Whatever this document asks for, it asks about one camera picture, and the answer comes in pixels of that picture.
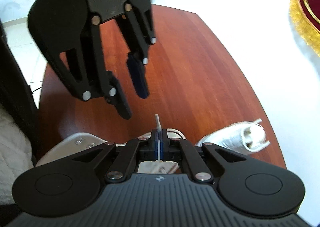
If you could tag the cream high-top shoe red stripe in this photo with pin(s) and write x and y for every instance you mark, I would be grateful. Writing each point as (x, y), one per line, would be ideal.
(82, 139)

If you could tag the white high-top shoe black stripe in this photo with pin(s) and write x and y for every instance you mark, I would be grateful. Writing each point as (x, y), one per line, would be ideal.
(230, 137)

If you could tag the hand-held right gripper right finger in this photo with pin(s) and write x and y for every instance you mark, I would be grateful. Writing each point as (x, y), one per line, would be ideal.
(164, 144)

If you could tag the white shoelace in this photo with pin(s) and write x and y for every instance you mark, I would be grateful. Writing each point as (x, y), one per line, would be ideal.
(157, 122)

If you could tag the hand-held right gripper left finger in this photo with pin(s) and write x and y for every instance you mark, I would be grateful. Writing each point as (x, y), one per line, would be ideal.
(156, 144)

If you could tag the person's white fleece clothing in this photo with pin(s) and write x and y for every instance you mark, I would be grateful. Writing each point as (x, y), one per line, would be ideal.
(12, 154)

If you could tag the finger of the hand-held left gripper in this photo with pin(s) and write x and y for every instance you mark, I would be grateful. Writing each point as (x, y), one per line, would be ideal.
(138, 77)
(120, 102)

